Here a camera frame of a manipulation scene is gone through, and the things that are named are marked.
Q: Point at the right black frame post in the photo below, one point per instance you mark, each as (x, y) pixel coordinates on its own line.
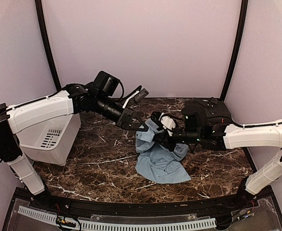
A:
(236, 48)

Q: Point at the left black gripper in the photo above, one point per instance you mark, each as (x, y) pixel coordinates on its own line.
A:
(128, 116)

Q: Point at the white plastic laundry bin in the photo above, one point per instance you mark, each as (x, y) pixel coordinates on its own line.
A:
(50, 141)

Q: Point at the light blue garment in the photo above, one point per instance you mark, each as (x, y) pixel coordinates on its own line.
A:
(156, 163)

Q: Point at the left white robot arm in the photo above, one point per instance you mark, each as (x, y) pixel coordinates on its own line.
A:
(73, 99)

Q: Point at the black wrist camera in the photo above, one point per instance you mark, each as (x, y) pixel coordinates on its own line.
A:
(106, 83)
(194, 117)

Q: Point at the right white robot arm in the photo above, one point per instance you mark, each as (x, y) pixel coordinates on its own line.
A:
(221, 137)

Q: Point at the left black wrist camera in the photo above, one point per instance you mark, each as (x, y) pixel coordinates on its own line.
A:
(106, 83)

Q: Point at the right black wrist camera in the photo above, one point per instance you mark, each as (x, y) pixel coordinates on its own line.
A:
(194, 117)

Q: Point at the white slotted cable duct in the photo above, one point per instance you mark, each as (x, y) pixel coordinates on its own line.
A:
(109, 223)

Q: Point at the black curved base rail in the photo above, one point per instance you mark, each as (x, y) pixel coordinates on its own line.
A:
(260, 214)

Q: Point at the black pinstriped shirt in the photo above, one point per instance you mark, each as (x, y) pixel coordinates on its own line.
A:
(216, 110)

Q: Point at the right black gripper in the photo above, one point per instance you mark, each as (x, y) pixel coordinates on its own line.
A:
(165, 142)

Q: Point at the black frame post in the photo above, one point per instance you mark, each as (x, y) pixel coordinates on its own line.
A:
(46, 44)
(236, 48)

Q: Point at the left black frame post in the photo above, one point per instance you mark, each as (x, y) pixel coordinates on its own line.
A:
(46, 44)

